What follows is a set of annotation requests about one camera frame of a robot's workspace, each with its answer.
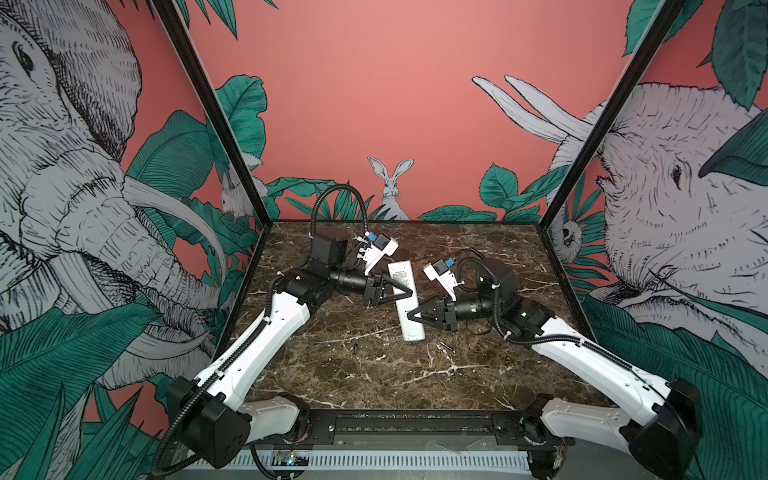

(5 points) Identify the white remote control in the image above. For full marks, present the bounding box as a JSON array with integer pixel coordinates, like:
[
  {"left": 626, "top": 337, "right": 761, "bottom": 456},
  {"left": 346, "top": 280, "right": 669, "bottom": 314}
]
[{"left": 388, "top": 261, "right": 426, "bottom": 342}]

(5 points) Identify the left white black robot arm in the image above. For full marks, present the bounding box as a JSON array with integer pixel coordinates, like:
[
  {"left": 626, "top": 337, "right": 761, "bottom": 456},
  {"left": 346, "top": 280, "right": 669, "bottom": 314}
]
[{"left": 151, "top": 269, "right": 415, "bottom": 478}]

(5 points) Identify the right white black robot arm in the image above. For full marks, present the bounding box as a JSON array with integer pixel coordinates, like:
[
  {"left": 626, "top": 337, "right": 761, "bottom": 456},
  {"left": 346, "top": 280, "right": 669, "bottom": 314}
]
[{"left": 407, "top": 294, "right": 702, "bottom": 479}]

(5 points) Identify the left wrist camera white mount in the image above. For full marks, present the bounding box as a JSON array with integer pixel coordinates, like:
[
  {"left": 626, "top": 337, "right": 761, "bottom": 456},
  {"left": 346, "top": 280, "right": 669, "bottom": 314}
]
[{"left": 358, "top": 231, "right": 399, "bottom": 275}]

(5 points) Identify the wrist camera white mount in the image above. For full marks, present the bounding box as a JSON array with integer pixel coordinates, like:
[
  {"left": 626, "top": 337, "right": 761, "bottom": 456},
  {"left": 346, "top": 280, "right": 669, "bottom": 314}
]
[
  {"left": 358, "top": 231, "right": 399, "bottom": 275},
  {"left": 423, "top": 258, "right": 459, "bottom": 301}
]

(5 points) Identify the black right camera cable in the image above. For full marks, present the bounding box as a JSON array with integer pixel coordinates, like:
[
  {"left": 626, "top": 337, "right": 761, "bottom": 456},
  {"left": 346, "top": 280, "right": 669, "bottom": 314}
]
[{"left": 455, "top": 247, "right": 502, "bottom": 301}]

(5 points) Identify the black camera cable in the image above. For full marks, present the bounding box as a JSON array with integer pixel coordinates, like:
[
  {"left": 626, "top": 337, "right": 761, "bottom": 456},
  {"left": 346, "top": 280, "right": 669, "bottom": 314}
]
[
  {"left": 455, "top": 247, "right": 502, "bottom": 301},
  {"left": 309, "top": 183, "right": 370, "bottom": 241}
]

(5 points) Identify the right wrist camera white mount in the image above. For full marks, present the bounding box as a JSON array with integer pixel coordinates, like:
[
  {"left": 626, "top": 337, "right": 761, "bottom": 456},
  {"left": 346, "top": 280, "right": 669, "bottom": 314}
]
[{"left": 423, "top": 258, "right": 459, "bottom": 301}]

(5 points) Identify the black left camera cable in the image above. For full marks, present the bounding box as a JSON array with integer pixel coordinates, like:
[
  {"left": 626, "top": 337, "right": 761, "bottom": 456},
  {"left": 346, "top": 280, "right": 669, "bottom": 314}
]
[{"left": 309, "top": 183, "right": 370, "bottom": 241}]

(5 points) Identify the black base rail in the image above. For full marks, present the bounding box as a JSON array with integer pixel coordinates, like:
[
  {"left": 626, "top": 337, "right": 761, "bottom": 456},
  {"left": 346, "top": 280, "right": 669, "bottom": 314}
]
[{"left": 256, "top": 409, "right": 568, "bottom": 450}]

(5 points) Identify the white vented cable duct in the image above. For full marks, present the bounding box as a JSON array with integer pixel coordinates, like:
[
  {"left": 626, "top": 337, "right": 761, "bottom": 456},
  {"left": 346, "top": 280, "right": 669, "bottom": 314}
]
[{"left": 179, "top": 449, "right": 532, "bottom": 473}]

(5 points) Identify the left black frame post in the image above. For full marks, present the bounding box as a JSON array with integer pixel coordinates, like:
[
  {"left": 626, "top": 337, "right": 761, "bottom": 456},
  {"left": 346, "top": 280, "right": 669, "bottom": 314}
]
[{"left": 152, "top": 0, "right": 272, "bottom": 227}]

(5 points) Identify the black frame post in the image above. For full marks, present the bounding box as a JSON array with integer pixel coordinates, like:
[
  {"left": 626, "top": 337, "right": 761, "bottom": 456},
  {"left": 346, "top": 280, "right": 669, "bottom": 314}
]
[
  {"left": 152, "top": 0, "right": 272, "bottom": 227},
  {"left": 538, "top": 0, "right": 686, "bottom": 230}
]

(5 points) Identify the right black frame post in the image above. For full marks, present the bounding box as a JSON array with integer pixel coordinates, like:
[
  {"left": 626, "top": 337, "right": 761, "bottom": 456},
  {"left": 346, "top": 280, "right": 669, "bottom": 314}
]
[{"left": 538, "top": 0, "right": 686, "bottom": 230}]

